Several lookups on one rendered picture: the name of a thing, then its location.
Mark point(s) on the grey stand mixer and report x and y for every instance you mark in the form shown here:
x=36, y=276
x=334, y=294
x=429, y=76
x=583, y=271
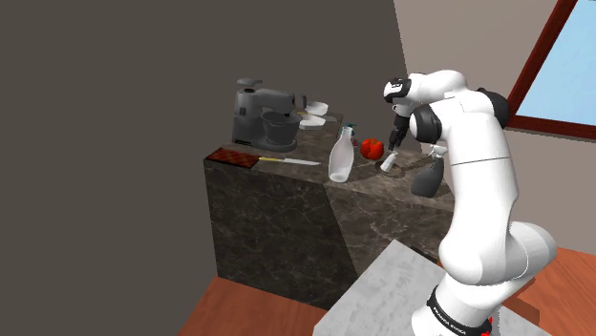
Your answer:
x=260, y=116

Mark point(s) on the dark grey spray bottle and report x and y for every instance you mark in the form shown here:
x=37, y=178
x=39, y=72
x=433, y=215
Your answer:
x=424, y=181

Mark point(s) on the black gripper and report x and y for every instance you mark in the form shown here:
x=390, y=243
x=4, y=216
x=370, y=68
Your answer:
x=401, y=126

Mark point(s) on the red framed window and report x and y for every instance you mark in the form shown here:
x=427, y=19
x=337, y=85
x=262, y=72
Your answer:
x=566, y=70

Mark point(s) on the dark marble kitchen counter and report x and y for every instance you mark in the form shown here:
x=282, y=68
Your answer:
x=274, y=223

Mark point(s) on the red tomato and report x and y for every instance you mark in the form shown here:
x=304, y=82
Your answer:
x=372, y=149

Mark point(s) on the small teal topped bottle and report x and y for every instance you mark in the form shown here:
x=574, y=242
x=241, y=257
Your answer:
x=350, y=127

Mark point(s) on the white bowl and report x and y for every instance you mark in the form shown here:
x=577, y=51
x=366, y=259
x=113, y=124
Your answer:
x=317, y=108

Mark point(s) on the red checkered cutting board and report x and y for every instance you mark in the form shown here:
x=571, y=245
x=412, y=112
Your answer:
x=232, y=157

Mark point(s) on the grey marble robot stand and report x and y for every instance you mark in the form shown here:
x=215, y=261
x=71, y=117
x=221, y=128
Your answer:
x=382, y=293

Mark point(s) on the white plate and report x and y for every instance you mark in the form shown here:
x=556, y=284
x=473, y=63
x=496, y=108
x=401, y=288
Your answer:
x=311, y=122

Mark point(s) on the white glass bottle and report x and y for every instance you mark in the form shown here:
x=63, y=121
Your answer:
x=341, y=160

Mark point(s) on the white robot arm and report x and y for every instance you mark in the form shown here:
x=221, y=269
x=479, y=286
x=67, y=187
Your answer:
x=475, y=186

